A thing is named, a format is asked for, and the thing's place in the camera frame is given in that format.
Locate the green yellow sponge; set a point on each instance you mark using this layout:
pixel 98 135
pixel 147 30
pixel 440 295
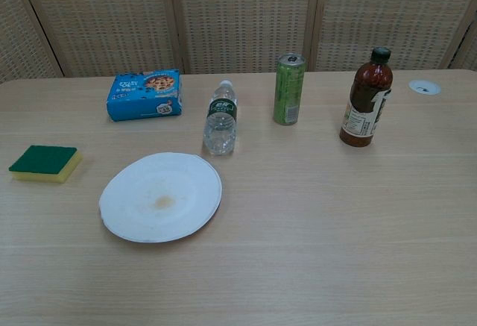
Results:
pixel 41 158

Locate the white paper plate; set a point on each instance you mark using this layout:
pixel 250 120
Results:
pixel 160 199

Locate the clear plastic water bottle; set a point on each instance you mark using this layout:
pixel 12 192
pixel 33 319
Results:
pixel 220 132

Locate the green drink can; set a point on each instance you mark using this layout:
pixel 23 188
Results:
pixel 287 94

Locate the blue cookie box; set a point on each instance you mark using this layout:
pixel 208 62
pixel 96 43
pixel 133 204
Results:
pixel 143 98

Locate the brown sauce bottle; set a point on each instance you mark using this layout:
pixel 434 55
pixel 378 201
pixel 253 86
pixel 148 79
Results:
pixel 363 117

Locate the woven wooden folding screen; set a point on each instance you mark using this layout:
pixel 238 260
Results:
pixel 238 16

